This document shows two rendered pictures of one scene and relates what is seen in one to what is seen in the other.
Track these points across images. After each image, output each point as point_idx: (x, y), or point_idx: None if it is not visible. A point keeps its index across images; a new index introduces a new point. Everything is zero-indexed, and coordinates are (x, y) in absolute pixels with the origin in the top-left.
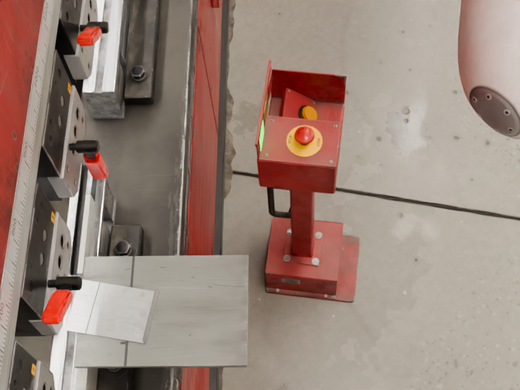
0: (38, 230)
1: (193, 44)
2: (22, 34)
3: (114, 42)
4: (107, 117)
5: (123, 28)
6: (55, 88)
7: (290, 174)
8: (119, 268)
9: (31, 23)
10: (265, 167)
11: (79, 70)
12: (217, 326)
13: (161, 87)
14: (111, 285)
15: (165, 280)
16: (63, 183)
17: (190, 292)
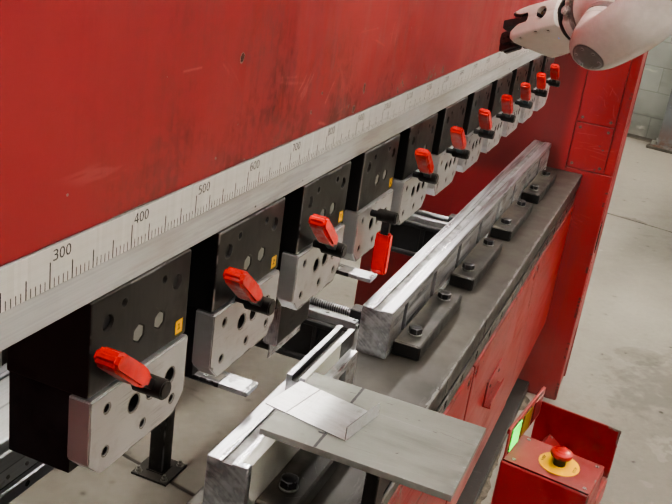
0: (333, 187)
1: (469, 361)
2: (398, 58)
3: (407, 292)
4: (369, 351)
5: (416, 299)
6: (387, 150)
7: (531, 496)
8: (344, 389)
9: (403, 71)
10: (507, 475)
11: (396, 203)
12: (430, 458)
13: (430, 355)
14: (331, 395)
15: (388, 412)
16: (354, 224)
17: (412, 428)
